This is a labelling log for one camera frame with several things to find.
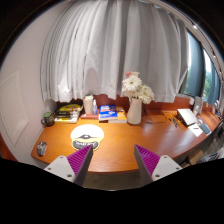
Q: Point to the white and pink flowers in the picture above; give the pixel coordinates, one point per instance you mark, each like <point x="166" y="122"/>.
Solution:
<point x="132" y="87"/>

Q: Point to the white cylindrical container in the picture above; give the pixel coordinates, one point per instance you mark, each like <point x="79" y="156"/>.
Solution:
<point x="87" y="102"/>

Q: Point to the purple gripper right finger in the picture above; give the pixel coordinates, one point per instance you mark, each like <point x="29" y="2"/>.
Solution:
<point x="153" y="167"/>

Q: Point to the white ceramic vase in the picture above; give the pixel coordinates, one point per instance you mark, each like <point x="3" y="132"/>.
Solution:
<point x="135" y="112"/>

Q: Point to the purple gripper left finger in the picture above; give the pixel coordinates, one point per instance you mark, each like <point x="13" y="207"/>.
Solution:
<point x="74" y="167"/>

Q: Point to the blue book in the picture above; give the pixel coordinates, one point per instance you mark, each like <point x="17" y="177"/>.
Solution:
<point x="108" y="112"/>

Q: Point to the white curtain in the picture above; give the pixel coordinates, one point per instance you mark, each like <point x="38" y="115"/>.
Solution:
<point x="94" y="43"/>

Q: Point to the red flat book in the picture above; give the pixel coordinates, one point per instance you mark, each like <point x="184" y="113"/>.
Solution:
<point x="89" y="116"/>

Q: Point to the stack of dark books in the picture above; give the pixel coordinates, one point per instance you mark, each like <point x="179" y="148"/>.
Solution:
<point x="68" y="113"/>

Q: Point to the white paper sheet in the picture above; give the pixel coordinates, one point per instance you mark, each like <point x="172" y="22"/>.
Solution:
<point x="196" y="130"/>

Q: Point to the small clear sanitizer bottle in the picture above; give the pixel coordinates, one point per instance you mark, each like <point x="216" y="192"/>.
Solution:
<point x="94" y="108"/>

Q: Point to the silver laptop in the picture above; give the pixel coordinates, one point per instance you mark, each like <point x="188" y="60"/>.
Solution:
<point x="187" y="116"/>

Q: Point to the grey computer mouse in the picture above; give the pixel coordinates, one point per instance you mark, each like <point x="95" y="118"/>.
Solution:
<point x="41" y="148"/>

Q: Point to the dark smartphone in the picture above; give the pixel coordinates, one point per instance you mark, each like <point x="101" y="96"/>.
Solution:
<point x="205" y="129"/>

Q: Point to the dark green mug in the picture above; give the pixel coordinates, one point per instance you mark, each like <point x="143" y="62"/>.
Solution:
<point x="48" y="119"/>

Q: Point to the orange book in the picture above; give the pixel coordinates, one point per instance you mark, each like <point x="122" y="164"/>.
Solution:
<point x="121" y="116"/>

